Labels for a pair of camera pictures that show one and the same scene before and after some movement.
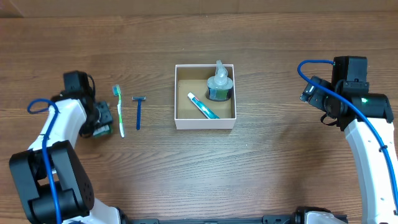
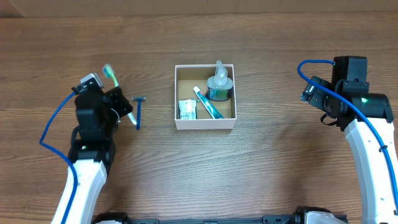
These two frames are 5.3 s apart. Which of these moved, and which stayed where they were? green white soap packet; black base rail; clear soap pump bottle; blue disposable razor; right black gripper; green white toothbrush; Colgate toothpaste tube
Moved: Colgate toothpaste tube; green white toothbrush; green white soap packet
Stayed: clear soap pump bottle; right black gripper; blue disposable razor; black base rail
